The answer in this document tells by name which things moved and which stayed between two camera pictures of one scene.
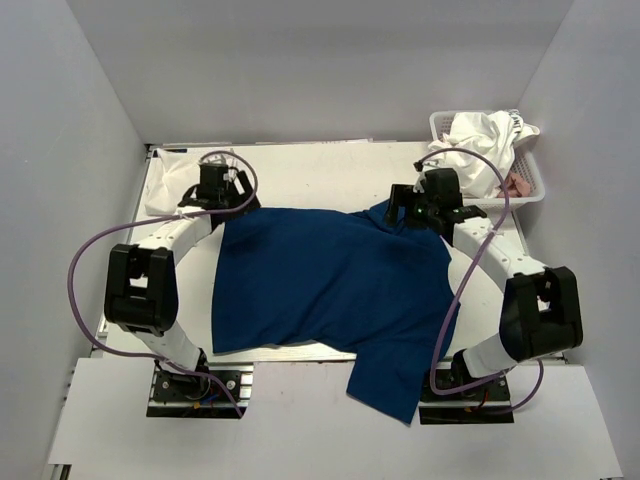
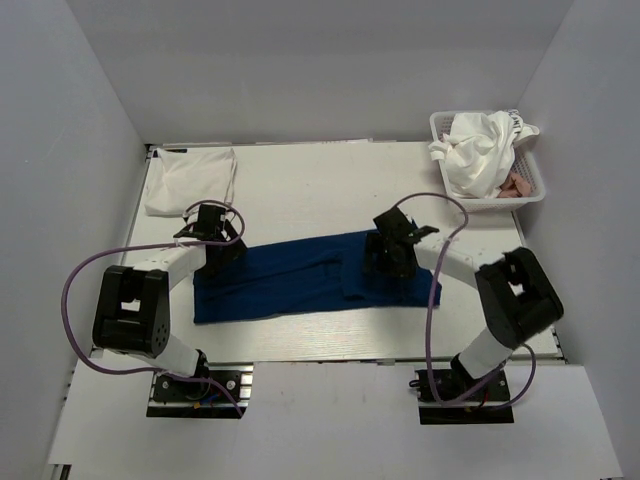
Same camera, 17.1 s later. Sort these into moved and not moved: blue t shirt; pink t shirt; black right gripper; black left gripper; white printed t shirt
Moved: black right gripper; black left gripper; blue t shirt
Not moved: pink t shirt; white printed t shirt
